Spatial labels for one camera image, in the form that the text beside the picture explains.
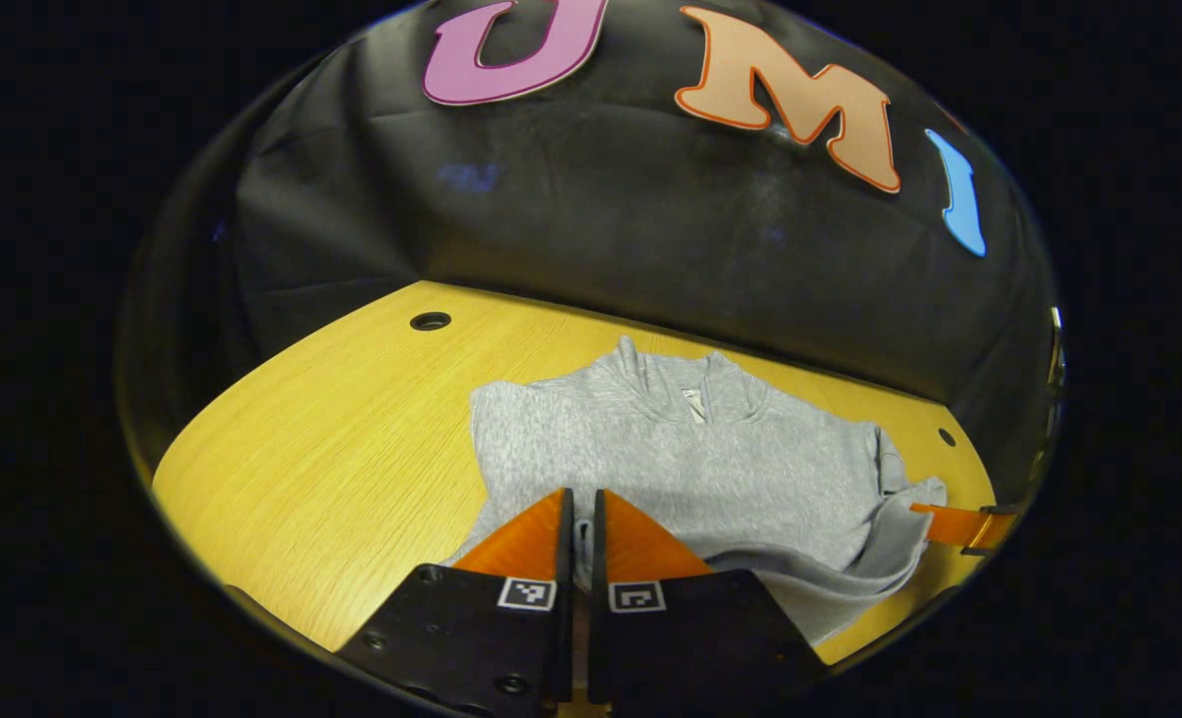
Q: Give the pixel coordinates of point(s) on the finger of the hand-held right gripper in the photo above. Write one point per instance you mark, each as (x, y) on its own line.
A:
(960, 526)

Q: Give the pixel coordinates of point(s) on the grey zip-collar sweatshirt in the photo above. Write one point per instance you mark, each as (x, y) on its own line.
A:
(700, 469)

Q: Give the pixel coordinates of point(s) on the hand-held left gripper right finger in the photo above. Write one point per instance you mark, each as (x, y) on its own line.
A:
(598, 638)

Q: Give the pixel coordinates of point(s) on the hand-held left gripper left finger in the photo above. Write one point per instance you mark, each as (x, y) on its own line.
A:
(563, 648)

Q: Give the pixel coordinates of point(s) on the black backdrop cloth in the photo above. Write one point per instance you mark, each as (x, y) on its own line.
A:
(600, 219)

